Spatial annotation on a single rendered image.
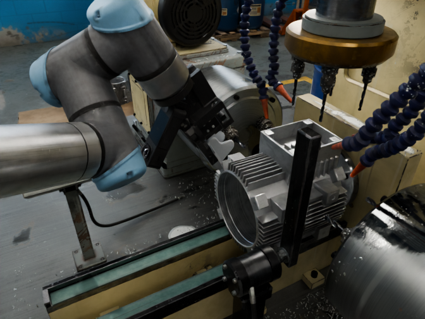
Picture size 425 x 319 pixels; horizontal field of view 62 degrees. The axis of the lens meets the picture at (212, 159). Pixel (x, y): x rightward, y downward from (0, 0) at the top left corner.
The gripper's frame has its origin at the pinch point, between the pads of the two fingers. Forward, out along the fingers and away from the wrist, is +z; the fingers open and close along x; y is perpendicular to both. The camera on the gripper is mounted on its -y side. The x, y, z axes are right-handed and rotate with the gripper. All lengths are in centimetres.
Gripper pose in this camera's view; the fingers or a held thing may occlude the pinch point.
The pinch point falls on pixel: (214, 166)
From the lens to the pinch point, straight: 69.4
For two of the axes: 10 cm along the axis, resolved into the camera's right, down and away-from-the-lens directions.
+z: 4.4, 5.9, 6.8
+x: -4.7, -4.9, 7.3
